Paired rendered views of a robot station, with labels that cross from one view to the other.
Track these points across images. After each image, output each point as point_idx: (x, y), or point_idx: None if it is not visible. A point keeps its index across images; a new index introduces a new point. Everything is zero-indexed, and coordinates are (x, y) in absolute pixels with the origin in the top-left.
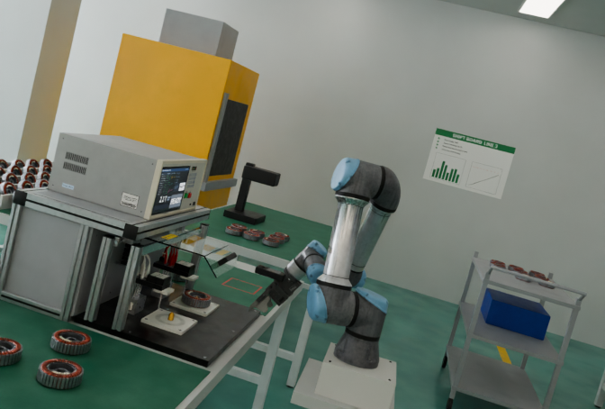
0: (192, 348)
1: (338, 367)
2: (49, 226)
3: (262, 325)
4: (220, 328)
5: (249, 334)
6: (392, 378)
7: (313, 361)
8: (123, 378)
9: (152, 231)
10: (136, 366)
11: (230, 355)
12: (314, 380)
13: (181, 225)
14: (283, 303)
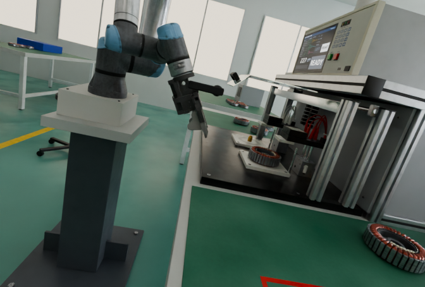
0: (217, 129)
1: (128, 92)
2: None
3: (187, 165)
4: (217, 143)
5: (193, 150)
6: (86, 84)
7: (127, 131)
8: (225, 123)
9: (283, 80)
10: (228, 127)
11: (195, 133)
12: (132, 121)
13: (305, 85)
14: (170, 272)
